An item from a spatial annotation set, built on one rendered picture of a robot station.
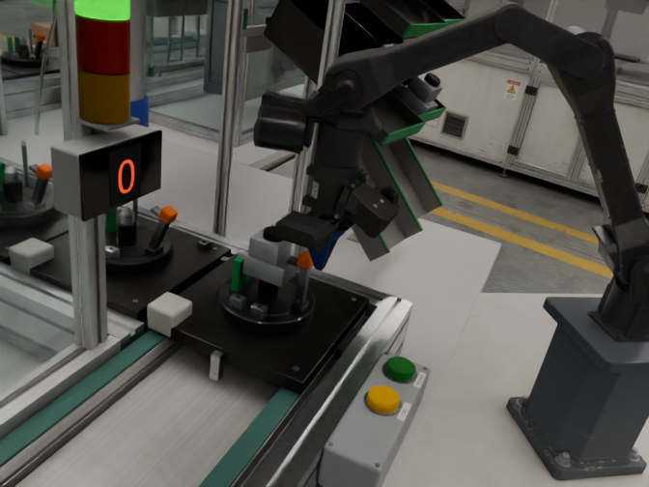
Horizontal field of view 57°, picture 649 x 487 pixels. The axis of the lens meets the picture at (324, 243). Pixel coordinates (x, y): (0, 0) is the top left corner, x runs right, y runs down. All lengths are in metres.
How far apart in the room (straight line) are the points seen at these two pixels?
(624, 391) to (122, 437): 0.62
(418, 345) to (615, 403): 0.34
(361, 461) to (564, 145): 4.29
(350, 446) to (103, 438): 0.28
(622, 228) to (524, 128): 4.10
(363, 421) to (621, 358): 0.32
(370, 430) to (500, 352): 0.44
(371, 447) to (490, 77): 4.37
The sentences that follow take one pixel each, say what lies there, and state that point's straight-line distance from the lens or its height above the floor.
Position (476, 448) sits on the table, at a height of 0.86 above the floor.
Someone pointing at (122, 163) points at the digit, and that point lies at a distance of 0.66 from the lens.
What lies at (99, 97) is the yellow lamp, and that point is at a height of 1.29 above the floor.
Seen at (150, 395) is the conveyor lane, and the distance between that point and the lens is 0.80.
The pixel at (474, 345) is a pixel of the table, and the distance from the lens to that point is 1.10.
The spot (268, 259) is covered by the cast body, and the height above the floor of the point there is 1.06.
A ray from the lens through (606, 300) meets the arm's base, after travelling 0.87.
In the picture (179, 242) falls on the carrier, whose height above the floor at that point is 0.97.
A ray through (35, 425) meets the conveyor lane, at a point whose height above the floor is 0.95.
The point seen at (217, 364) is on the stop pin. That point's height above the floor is 0.95.
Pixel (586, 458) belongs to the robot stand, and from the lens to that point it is 0.92.
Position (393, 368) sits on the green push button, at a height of 0.97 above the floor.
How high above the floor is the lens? 1.45
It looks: 27 degrees down
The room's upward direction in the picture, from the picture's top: 9 degrees clockwise
